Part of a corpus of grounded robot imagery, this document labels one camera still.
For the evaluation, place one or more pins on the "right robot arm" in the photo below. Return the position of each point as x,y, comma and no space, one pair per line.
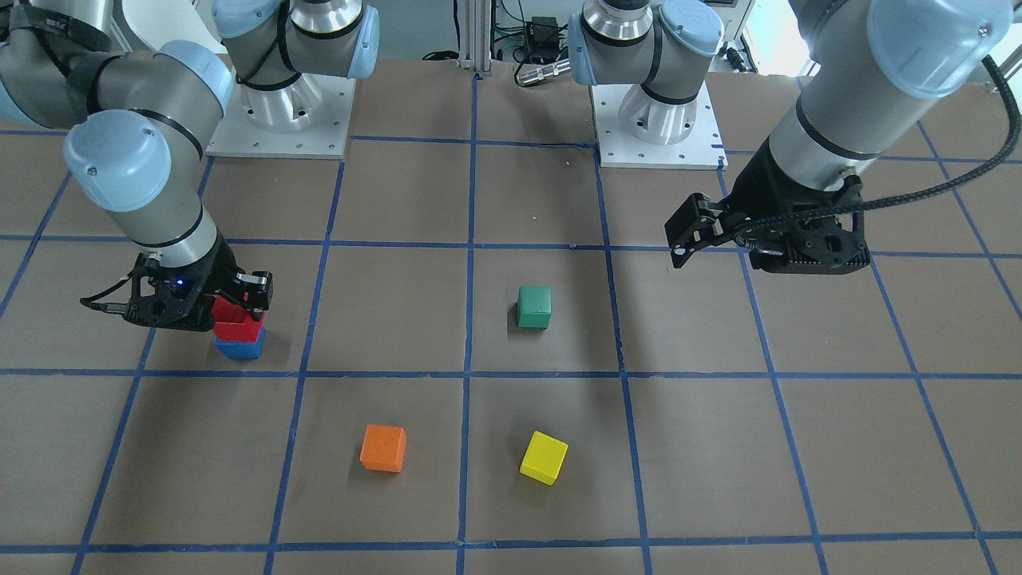
138,126

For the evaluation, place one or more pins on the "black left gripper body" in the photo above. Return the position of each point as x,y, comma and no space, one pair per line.
754,185

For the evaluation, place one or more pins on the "aluminium frame post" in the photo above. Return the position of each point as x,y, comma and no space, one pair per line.
475,35

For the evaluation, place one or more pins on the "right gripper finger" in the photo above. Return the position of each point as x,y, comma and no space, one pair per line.
255,301

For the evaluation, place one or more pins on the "orange wooden block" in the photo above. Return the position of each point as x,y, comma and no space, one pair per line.
383,448

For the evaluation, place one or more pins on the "yellow wooden block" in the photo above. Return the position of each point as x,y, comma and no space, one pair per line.
543,459

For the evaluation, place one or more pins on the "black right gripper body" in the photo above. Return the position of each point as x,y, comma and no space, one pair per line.
217,269

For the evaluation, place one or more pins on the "blue wooden block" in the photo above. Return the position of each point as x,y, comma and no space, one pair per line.
241,350

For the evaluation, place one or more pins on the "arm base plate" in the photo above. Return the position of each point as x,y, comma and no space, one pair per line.
638,133
307,120

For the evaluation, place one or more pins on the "black power adapter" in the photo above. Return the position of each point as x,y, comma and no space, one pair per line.
542,40

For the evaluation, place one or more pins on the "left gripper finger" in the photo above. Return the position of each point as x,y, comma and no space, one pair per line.
680,255

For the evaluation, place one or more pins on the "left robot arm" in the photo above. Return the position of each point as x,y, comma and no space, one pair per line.
883,64

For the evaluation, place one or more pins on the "red wooden block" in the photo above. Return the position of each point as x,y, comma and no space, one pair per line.
233,323

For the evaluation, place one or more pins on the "green wooden block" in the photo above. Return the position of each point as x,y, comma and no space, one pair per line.
534,307

